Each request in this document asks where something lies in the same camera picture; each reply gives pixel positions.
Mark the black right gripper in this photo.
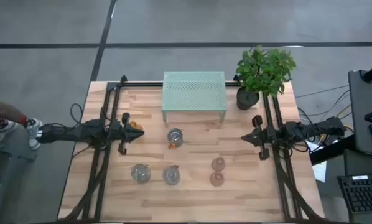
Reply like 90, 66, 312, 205
241, 114, 271, 161

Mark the black floor cable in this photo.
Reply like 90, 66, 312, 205
294, 85, 350, 99

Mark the yellow cable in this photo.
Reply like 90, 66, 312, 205
336, 103, 352, 119

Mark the tin candle holder orange tag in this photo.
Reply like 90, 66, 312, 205
167, 128, 184, 149

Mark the white paper sheet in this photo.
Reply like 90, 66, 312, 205
312, 161, 328, 183

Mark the pink glass candlestick holder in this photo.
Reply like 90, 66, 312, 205
209, 171, 225, 187
211, 157, 226, 172

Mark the person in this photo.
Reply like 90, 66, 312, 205
0, 98, 44, 151

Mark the green perforated metal shelf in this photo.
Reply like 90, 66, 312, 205
160, 71, 228, 124

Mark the black aluminium frame rail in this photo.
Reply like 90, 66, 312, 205
106, 81, 239, 88
81, 82, 113, 220
94, 82, 122, 220
262, 93, 292, 220
271, 95, 302, 220

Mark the black keyboard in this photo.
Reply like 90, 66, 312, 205
337, 174, 372, 214

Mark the green leafy plant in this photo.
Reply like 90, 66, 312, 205
235, 45, 297, 98

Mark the tin candle holder white tag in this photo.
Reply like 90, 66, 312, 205
162, 164, 181, 186

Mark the tin candle holder green label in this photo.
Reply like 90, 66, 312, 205
131, 163, 152, 184

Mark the grey side desk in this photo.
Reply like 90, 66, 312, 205
347, 70, 372, 158

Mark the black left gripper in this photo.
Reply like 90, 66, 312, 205
116, 112, 145, 156

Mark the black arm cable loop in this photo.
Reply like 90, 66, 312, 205
70, 103, 85, 125

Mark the black desk beam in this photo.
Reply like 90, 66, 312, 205
309, 135, 356, 166

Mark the black plant pot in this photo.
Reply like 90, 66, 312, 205
236, 86, 261, 111

